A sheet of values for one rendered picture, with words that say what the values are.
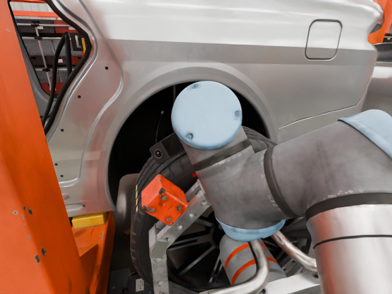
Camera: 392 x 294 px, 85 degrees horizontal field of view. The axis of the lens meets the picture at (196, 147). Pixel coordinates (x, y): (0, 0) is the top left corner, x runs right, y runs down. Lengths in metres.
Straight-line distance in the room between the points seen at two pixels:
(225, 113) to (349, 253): 0.18
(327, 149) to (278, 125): 0.88
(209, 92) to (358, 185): 0.18
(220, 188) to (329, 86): 1.02
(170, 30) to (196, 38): 0.10
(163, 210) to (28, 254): 0.25
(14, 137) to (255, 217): 0.39
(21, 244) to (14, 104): 0.24
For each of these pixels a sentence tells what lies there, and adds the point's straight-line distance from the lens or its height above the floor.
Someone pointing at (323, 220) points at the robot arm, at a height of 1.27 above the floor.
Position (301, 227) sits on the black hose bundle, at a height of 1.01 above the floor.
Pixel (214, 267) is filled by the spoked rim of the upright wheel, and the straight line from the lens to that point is 0.89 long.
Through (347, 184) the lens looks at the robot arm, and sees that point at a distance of 0.22.
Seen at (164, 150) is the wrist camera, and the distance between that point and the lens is 0.49.
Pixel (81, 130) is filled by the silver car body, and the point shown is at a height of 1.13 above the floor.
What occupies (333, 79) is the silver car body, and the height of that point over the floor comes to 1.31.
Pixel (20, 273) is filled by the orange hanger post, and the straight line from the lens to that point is 0.56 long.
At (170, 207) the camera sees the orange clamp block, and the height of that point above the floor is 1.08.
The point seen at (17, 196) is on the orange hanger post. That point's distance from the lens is 0.45.
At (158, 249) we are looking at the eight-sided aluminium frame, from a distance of 0.60.
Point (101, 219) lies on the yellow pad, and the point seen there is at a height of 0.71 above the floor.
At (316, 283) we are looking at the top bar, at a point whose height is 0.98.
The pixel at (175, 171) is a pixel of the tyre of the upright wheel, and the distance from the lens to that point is 0.58.
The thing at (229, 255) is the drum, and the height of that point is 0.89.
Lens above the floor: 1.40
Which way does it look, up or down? 22 degrees down
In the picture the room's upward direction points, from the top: straight up
